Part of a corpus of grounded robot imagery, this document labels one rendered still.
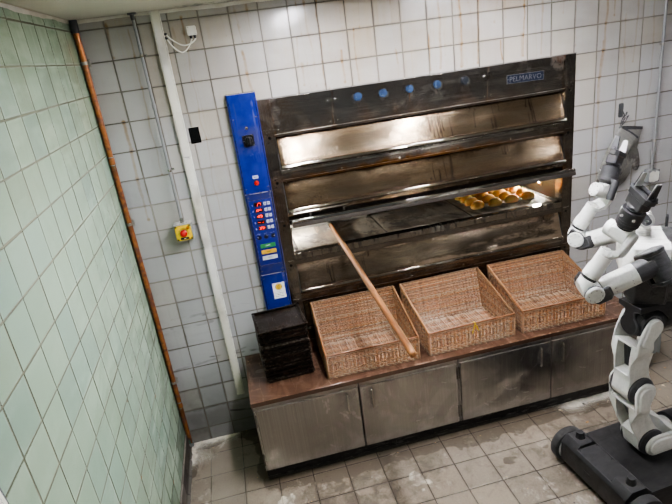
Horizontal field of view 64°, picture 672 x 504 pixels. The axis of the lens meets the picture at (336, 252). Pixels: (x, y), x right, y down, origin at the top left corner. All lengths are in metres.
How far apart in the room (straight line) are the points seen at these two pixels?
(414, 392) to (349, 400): 0.39
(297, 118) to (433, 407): 1.87
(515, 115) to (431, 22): 0.77
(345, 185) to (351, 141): 0.26
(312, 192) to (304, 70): 0.68
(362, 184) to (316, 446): 1.56
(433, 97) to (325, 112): 0.65
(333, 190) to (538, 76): 1.42
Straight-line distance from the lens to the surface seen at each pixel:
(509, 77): 3.52
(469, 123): 3.42
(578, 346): 3.65
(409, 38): 3.25
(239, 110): 3.04
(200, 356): 3.53
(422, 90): 3.30
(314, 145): 3.15
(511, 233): 3.74
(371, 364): 3.13
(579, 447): 3.28
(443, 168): 3.40
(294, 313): 3.18
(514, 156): 3.60
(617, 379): 3.00
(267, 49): 3.07
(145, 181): 3.15
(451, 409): 3.45
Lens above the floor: 2.34
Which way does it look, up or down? 21 degrees down
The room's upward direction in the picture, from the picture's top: 8 degrees counter-clockwise
